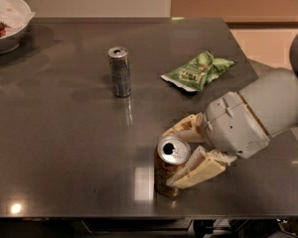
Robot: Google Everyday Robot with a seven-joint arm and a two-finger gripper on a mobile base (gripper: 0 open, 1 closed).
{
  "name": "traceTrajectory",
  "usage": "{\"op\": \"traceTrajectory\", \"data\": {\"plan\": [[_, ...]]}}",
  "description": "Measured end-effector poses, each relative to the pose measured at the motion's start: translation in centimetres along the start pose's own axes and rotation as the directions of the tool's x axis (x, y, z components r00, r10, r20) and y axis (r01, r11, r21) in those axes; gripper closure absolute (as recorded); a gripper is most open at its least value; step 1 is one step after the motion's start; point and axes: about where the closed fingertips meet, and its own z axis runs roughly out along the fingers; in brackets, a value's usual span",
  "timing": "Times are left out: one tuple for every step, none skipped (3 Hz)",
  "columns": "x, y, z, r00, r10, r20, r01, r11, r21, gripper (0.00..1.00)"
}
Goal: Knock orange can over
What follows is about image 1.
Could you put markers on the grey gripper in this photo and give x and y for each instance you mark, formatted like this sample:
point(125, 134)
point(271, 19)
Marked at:
point(234, 124)

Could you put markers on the orange soda can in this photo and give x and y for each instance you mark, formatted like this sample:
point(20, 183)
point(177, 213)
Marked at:
point(170, 155)

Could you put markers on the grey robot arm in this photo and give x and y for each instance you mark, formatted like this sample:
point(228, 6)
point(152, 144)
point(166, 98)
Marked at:
point(272, 99)

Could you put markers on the tall silver slim can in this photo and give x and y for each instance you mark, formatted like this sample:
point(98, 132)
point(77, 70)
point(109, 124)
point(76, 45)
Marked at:
point(120, 71)

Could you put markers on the green chip bag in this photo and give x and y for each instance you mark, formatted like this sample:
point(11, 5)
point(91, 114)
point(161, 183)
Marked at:
point(194, 75)

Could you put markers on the white bowl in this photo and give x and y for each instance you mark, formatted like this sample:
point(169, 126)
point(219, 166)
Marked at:
point(12, 38)

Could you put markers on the white napkin in bowl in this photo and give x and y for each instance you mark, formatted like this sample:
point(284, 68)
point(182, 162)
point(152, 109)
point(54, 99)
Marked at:
point(15, 13)

